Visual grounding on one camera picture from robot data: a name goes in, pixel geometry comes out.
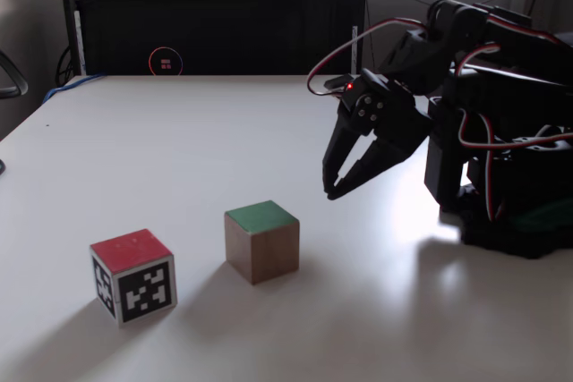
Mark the green-topped wooden cube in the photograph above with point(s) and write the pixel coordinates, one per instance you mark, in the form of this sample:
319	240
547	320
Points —
264	248

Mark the red-topped wooden marker cube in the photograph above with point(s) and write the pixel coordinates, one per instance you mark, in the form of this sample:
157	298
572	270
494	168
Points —
134	274

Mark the black computer case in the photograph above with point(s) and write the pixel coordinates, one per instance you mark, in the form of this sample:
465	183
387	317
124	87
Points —
215	28

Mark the black chair armrest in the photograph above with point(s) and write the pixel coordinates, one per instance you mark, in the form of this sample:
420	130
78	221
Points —
15	78

